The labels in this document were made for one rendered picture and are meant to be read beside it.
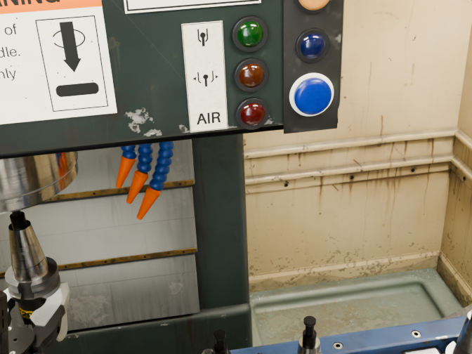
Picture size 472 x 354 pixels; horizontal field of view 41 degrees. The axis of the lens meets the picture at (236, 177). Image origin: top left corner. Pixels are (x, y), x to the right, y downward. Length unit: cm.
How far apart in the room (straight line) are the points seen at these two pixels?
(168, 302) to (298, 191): 56
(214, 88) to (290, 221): 135
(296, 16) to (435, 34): 126
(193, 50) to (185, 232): 86
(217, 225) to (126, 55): 91
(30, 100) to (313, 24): 22
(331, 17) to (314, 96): 6
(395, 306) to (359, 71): 73
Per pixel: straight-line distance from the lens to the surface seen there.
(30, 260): 79
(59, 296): 81
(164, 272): 137
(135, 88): 48
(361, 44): 165
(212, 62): 48
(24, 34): 48
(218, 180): 130
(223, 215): 134
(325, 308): 194
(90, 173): 122
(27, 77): 48
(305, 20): 48
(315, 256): 192
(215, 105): 49
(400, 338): 91
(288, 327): 187
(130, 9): 46
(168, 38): 47
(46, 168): 68
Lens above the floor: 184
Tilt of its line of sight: 29 degrees down
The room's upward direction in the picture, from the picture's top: 3 degrees counter-clockwise
